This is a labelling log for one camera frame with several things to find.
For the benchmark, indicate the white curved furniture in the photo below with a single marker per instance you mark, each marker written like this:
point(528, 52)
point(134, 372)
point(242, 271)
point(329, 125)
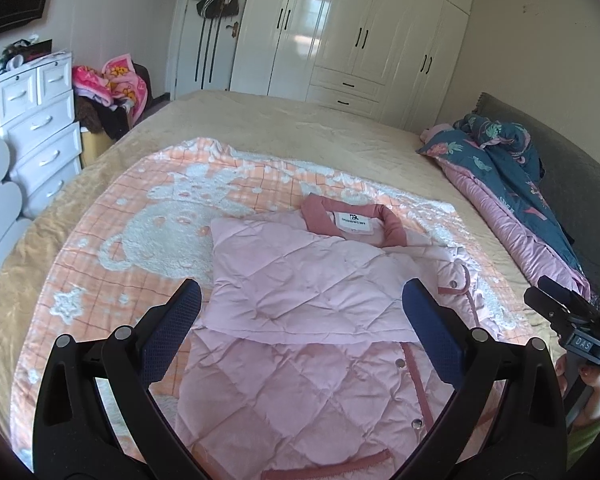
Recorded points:
point(0, 210)

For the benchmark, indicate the blue floral pink quilt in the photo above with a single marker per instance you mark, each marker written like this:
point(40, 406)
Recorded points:
point(500, 185)

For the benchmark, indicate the green cloth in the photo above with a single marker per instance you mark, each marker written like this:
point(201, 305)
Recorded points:
point(587, 441)

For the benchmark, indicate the pink yellow printed blanket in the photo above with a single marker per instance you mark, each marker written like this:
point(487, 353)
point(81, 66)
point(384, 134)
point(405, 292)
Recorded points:
point(125, 77)

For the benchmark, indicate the bed with beige sheet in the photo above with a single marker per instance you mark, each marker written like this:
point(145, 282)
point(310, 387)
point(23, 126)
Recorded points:
point(280, 120)

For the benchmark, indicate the white door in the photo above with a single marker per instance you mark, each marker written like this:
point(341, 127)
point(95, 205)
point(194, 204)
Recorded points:
point(220, 60)

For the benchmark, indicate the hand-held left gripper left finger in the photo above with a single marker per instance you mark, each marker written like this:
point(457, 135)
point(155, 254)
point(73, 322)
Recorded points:
point(172, 331)

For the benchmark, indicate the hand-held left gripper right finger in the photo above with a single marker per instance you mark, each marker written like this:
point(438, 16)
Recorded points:
point(432, 335)

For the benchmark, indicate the grey headboard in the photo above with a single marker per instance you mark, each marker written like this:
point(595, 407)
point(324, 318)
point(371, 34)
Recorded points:
point(570, 175)

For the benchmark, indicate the white wardrobe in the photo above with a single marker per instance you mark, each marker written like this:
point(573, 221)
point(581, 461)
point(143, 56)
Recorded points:
point(360, 10)

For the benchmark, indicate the pink quilted jacket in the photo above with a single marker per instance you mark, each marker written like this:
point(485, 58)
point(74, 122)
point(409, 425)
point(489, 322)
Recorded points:
point(305, 280)

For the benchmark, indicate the orange checked blanket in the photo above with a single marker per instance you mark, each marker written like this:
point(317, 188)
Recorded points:
point(145, 225)

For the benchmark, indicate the white drawer chest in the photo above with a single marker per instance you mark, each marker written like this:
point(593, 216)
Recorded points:
point(40, 120)

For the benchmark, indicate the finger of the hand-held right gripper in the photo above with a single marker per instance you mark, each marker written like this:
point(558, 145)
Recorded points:
point(550, 302)

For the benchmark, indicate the dark clothes pile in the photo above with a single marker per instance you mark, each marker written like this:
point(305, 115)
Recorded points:
point(105, 120)

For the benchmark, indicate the clutter on drawer chest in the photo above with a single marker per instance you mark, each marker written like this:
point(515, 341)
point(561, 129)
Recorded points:
point(20, 52)

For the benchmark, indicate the beige storage box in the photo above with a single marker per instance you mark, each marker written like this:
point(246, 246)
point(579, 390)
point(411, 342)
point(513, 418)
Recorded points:
point(97, 146)

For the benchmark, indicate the person's right hand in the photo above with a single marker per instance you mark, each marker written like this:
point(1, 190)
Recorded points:
point(594, 382)

